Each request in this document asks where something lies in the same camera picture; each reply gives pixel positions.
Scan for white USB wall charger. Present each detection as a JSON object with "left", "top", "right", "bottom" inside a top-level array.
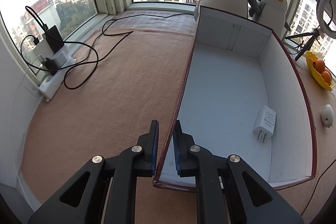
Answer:
[{"left": 253, "top": 106, "right": 277, "bottom": 143}]

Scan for red cardboard box white inside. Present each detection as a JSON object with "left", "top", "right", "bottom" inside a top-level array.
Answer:
[{"left": 152, "top": 4, "right": 318, "bottom": 192}]

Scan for white round plug-in device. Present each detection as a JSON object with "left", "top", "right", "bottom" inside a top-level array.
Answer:
[{"left": 321, "top": 104, "right": 334, "bottom": 128}]

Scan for white power strip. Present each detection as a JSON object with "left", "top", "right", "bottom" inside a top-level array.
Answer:
[{"left": 39, "top": 45, "right": 76, "bottom": 102}]

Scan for black plug adapter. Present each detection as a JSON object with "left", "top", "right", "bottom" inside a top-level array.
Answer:
[{"left": 42, "top": 57, "right": 59, "bottom": 76}]

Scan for orange fruit lower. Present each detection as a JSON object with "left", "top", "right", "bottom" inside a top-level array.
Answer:
[{"left": 321, "top": 71, "right": 331, "bottom": 86}]

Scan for orange fruit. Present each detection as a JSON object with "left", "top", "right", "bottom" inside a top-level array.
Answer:
[
  {"left": 321, "top": 71, "right": 331, "bottom": 86},
  {"left": 314, "top": 59, "right": 325, "bottom": 74}
]

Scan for orange fruit upper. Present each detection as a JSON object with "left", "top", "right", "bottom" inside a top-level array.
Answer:
[{"left": 314, "top": 59, "right": 325, "bottom": 74}]

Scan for yellow fruit bowl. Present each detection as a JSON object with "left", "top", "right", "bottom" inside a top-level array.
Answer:
[{"left": 306, "top": 51, "right": 335, "bottom": 91}]

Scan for black tripod stand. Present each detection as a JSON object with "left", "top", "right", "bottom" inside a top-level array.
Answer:
[{"left": 285, "top": 27, "right": 322, "bottom": 61}]

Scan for small penguin plush toy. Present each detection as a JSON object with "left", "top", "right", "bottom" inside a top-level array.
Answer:
[{"left": 248, "top": 0, "right": 290, "bottom": 39}]

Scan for long black cable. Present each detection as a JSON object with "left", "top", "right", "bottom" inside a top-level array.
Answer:
[{"left": 20, "top": 5, "right": 197, "bottom": 90}]

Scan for white ring light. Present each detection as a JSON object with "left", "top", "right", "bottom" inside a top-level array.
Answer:
[{"left": 316, "top": 0, "right": 336, "bottom": 40}]

